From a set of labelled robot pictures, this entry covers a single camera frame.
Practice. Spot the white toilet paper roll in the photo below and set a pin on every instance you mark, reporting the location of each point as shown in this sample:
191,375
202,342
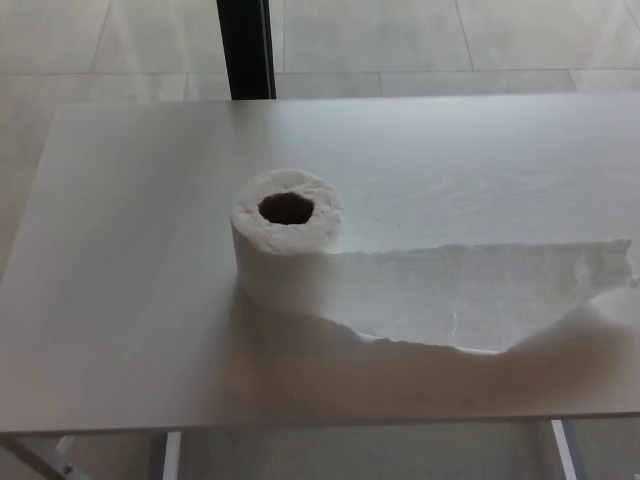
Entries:
295,270

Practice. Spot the black vertical pillar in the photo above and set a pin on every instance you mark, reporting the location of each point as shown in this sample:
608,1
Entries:
247,45

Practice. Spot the white table leg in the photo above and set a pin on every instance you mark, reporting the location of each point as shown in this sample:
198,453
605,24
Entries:
171,457
565,450

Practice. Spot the grey diagonal table brace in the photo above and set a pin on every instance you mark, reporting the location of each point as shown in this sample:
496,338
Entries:
35,462

